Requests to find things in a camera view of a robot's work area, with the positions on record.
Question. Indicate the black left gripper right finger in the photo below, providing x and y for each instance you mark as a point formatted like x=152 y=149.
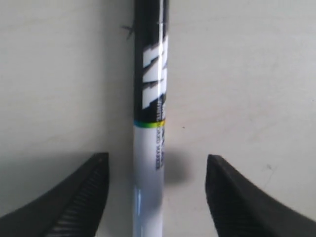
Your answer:
x=240 y=209

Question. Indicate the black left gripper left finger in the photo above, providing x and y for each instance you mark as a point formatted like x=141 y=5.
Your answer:
x=73 y=208

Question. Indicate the black and white whiteboard marker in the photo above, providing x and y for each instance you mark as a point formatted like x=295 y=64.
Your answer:
x=150 y=83

